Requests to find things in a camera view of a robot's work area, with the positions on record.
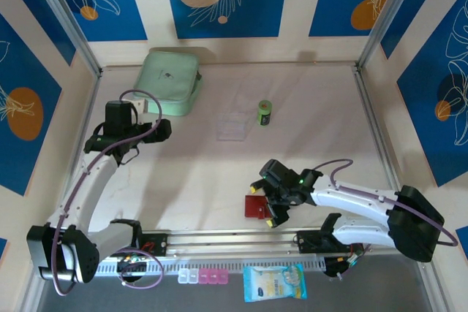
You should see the red card holder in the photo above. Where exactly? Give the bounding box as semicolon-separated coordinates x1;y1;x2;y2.
244;194;273;221

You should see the clear plastic card tray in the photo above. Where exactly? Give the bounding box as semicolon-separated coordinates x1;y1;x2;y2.
215;109;250;142

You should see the mint green zip pouch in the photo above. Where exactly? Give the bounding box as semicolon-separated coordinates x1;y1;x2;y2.
132;50;203;118

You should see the blue wet wipes packet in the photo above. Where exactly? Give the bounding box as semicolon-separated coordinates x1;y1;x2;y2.
243;263;308;303

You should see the green cylindrical can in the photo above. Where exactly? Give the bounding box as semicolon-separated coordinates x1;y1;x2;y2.
257;99;273;126

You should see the white and pink pill organizer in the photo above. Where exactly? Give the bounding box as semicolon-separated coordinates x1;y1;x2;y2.
177;269;230;286

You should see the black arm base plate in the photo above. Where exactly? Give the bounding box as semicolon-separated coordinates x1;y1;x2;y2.
295;230;352;254
140;233;170;256

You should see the aluminium mounting rail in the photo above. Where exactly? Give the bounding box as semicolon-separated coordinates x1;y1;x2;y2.
98;229;388;255

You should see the black cable connector module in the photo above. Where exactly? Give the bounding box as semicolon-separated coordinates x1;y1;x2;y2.
323;253;366;280
116;253;148;284

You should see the slotted grey cable duct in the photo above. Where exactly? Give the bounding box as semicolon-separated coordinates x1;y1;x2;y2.
97;256;327;278

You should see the aluminium table edge rail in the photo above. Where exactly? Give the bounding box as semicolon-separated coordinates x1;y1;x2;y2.
352;66;409;196

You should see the aluminium frame post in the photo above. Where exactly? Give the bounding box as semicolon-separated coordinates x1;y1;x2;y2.
26;0;104;77
355;0;429;72

